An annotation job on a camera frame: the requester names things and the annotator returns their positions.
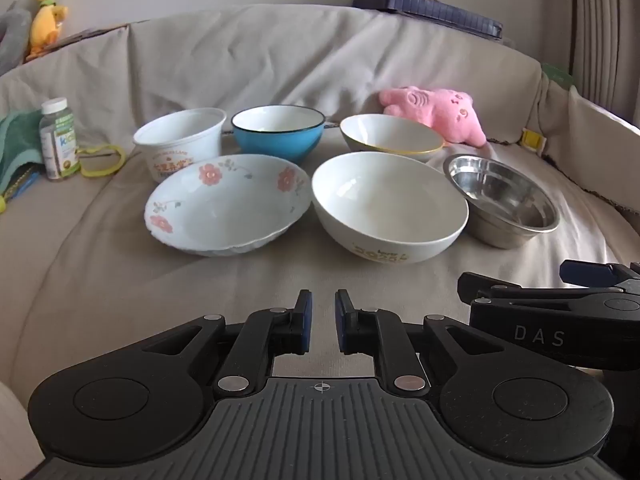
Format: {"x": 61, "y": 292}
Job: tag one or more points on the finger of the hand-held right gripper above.
{"x": 600, "y": 275}
{"x": 500, "y": 292}

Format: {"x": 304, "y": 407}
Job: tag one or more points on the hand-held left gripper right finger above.
{"x": 342, "y": 322}

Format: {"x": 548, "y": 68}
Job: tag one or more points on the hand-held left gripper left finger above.
{"x": 305, "y": 322}

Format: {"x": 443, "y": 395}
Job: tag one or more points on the stainless steel bowl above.
{"x": 505, "y": 200}

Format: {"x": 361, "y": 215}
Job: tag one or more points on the large white ceramic bowl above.
{"x": 390, "y": 210}

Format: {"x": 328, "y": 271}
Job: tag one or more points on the floral white deep plate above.
{"x": 220, "y": 210}

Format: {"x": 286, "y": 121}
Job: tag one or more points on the blue enamel bowl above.
{"x": 280, "y": 142}

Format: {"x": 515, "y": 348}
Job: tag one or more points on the yellow-rimmed white bowl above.
{"x": 385, "y": 135}

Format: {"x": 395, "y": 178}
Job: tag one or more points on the white plastic tub bowl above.
{"x": 185, "y": 147}

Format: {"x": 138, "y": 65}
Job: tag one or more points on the pink plush toy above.
{"x": 440, "y": 110}

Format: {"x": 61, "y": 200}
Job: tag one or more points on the green cloth item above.
{"x": 557, "y": 74}

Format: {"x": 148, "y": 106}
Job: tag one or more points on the beige curtain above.
{"x": 605, "y": 20}

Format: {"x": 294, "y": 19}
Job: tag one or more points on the clear vitamin bottle white cap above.
{"x": 59, "y": 140}

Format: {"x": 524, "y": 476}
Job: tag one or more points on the colourful beaded strip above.
{"x": 22, "y": 184}

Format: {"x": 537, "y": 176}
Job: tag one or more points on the green towel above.
{"x": 17, "y": 145}

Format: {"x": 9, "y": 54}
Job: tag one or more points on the yellow duck plush toy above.
{"x": 45, "y": 25}

